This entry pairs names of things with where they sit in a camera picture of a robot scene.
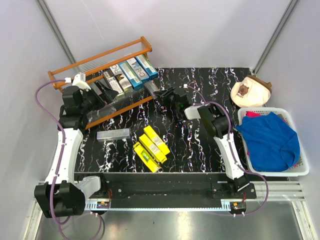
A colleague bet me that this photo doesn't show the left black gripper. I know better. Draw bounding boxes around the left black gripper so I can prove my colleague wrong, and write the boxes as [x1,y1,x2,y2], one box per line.
[79,80,119,114]

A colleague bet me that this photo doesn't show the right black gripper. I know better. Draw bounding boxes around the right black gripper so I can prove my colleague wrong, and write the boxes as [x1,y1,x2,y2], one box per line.
[153,86,180,110]

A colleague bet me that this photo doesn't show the silver toothpaste box angled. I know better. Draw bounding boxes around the silver toothpaste box angled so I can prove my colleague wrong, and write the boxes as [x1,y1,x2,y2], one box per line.
[144,80,159,99]

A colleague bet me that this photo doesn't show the silver black toothpaste box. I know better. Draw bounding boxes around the silver black toothpaste box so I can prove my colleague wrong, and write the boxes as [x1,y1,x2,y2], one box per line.
[110,64,133,93]

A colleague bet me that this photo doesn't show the blue toothpaste box with label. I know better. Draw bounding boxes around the blue toothpaste box with label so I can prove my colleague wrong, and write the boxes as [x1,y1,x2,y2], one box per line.
[119,61,143,91]

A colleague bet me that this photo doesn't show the yellow toothpaste box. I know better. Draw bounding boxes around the yellow toothpaste box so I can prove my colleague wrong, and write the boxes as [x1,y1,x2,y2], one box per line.
[143,125,170,156]
[133,142,161,173]
[139,134,167,164]

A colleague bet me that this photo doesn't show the blue toothpaste box plain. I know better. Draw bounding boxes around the blue toothpaste box plain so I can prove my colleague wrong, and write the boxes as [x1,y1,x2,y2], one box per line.
[127,57,150,83]

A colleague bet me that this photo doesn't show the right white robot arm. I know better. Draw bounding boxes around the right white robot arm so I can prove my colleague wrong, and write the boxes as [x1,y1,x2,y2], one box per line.
[152,87,250,199]

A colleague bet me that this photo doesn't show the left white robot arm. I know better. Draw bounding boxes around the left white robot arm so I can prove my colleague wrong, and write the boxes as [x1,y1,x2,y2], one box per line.
[34,72,108,225]

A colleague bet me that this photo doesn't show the orange wooden shelf rack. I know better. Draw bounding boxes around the orange wooden shelf rack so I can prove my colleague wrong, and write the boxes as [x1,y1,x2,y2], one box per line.
[47,36,163,130]

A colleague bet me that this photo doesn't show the pink cloth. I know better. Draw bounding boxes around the pink cloth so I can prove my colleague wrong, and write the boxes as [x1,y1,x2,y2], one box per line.
[245,111,261,118]

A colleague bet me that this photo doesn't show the blue cloth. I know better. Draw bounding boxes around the blue cloth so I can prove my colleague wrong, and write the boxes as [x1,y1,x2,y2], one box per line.
[235,112,301,172]

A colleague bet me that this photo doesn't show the white plastic basket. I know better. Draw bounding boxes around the white plastic basket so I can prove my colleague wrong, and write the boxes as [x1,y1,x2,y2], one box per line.
[236,107,310,177]

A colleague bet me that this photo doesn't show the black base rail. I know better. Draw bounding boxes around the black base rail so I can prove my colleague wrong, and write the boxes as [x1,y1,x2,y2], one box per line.
[91,172,257,211]

